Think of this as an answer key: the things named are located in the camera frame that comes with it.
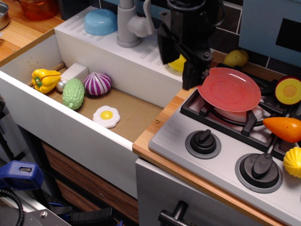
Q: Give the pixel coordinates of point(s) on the grey toy faucet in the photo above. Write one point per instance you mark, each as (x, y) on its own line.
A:
(131, 27)

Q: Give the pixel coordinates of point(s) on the yellow toy bell pepper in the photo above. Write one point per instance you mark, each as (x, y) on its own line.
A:
(45, 80)

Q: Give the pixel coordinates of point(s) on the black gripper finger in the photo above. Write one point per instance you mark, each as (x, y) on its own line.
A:
(167, 50)
(194, 75)

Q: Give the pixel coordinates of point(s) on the right black stove knob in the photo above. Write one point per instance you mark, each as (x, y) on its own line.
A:
(259, 173)

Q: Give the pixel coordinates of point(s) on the orange transparent container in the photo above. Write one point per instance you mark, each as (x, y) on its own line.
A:
(39, 10)

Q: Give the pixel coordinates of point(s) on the black stove knob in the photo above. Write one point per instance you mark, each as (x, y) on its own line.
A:
(259, 173)
(203, 144)

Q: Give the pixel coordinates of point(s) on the left black stove knob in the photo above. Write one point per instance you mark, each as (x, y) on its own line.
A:
(203, 144)

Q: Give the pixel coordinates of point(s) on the white toy sink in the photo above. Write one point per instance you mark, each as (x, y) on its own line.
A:
(99, 132)

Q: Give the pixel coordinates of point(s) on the yellow toy lemon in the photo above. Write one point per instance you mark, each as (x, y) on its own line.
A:
(178, 64)

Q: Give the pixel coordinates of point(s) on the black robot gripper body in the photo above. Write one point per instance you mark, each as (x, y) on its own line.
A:
(190, 32)

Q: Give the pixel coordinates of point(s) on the grey toy stove top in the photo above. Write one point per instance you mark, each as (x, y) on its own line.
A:
(284, 204)

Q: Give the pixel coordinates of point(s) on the white toy salt shaker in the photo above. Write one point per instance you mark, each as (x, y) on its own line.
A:
(77, 71)

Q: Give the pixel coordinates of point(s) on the halved toy plum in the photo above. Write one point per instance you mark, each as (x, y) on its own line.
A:
(288, 90)

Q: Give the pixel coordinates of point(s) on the yellow toy corn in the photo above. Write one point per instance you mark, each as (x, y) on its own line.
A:
(292, 162)

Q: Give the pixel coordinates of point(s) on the purple striped toy onion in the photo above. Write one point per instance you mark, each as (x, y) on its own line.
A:
(97, 83)

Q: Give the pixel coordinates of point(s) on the black oven door handle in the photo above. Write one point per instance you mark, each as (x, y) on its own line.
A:
(174, 218)

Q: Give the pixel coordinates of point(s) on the yellow toy potato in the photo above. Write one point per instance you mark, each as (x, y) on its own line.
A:
(236, 58)

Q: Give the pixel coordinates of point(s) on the metal pot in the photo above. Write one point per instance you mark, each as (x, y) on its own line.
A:
(4, 16)

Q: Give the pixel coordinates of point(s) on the black stove grate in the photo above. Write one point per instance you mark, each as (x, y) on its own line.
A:
(245, 127)

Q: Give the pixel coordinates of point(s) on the orange toy carrot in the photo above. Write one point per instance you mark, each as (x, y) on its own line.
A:
(287, 129)

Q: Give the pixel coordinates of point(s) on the blue clamp handle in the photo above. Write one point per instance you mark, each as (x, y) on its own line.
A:
(21, 175)

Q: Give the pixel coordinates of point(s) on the toy fried egg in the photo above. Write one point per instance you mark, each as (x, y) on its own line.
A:
(106, 116)

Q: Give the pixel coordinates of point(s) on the green toy bitter gourd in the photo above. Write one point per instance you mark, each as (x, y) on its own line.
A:
(73, 94)

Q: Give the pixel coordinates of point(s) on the pink plastic plate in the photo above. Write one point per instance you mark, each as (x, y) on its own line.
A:
(230, 90)

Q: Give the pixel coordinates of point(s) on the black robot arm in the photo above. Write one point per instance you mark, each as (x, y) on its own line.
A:
(214, 9)

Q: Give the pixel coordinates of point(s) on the blue plastic bowl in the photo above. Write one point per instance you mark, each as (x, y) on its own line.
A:
(100, 22)

